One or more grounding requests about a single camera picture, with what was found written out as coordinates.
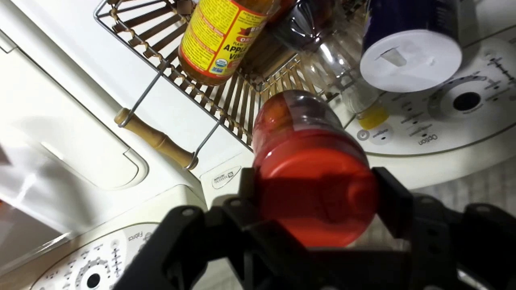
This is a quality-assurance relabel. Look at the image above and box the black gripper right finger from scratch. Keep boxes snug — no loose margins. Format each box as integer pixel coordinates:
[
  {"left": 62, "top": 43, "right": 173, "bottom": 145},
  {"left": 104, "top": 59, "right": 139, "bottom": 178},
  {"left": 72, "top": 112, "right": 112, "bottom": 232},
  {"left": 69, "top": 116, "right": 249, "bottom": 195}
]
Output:
[{"left": 372, "top": 166, "right": 516, "bottom": 290}]

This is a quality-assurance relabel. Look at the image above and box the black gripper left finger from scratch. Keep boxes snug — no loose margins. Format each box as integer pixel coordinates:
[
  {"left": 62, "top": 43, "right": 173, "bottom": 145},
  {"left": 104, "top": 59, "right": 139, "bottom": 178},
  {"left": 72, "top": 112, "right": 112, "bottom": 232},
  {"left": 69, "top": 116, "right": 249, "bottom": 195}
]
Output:
[{"left": 110, "top": 166, "right": 302, "bottom": 290}]

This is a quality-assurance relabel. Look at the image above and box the blue container with white lid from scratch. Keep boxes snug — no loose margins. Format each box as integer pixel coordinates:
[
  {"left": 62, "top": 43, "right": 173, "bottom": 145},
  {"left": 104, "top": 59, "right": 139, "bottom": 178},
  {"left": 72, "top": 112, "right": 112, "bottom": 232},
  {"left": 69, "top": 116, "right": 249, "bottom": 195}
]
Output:
[{"left": 357, "top": 0, "right": 480, "bottom": 93}]

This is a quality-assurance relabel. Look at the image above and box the vinegar bottle with yellow label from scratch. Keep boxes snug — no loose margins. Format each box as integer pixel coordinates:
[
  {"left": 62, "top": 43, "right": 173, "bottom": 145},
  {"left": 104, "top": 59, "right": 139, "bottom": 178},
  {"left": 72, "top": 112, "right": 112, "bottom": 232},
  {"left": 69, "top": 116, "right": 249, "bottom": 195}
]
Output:
[{"left": 175, "top": 0, "right": 283, "bottom": 87}]

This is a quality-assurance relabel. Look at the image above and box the clear plastic bottle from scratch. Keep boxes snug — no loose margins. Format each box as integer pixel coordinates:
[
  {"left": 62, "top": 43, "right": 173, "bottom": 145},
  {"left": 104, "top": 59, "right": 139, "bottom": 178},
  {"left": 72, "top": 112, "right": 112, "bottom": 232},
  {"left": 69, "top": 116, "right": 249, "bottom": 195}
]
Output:
[{"left": 296, "top": 40, "right": 359, "bottom": 95}]

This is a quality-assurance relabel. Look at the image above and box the white washing machine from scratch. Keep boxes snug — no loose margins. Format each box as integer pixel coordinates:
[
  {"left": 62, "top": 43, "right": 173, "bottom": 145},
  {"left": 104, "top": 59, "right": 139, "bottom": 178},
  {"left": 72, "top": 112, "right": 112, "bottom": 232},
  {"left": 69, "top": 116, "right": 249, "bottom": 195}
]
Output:
[{"left": 0, "top": 0, "right": 516, "bottom": 190}]

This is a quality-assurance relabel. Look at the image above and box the white dryer machine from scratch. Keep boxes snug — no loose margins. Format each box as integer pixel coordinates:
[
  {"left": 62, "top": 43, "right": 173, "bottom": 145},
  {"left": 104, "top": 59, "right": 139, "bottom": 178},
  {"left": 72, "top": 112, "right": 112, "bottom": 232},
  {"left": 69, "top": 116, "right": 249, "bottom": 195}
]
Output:
[{"left": 0, "top": 25, "right": 210, "bottom": 290}]

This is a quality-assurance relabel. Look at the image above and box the wire basket with wooden handles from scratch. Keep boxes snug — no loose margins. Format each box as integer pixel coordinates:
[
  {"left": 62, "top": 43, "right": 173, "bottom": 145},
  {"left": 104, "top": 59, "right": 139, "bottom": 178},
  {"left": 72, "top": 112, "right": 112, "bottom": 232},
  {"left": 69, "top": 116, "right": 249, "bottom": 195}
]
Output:
[{"left": 94, "top": 0, "right": 377, "bottom": 172}]

